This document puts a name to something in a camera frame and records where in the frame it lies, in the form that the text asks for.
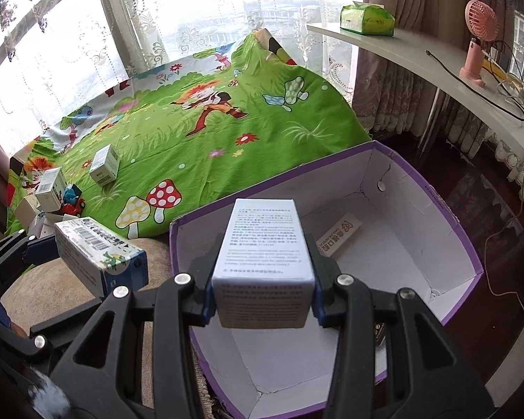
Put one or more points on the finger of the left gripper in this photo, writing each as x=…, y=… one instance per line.
x=40, y=250
x=62, y=329

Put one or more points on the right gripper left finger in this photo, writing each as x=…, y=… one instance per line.
x=99, y=370

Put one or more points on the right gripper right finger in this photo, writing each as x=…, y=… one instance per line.
x=394, y=359

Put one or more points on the white barcode box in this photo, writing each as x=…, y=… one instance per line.
x=50, y=190

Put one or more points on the blue white medicine box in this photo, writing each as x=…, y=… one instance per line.
x=99, y=258

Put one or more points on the large white text box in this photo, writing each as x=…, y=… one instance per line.
x=263, y=277

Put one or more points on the black DORMI box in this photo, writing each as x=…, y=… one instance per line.
x=379, y=333

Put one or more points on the red toy truck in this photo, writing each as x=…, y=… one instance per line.
x=73, y=203

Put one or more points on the green cartoon tablecloth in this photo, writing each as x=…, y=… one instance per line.
x=190, y=132

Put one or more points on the flat white label box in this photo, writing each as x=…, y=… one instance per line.
x=338, y=234

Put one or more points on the purple cardboard storage box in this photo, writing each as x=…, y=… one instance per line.
x=408, y=239

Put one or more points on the white curved shelf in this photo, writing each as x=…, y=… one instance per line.
x=439, y=63

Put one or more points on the green tissue pack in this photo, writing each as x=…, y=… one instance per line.
x=367, y=19

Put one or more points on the pink handheld fan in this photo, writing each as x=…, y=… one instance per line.
x=482, y=22

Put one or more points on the brown curtain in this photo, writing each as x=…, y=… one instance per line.
x=387, y=95

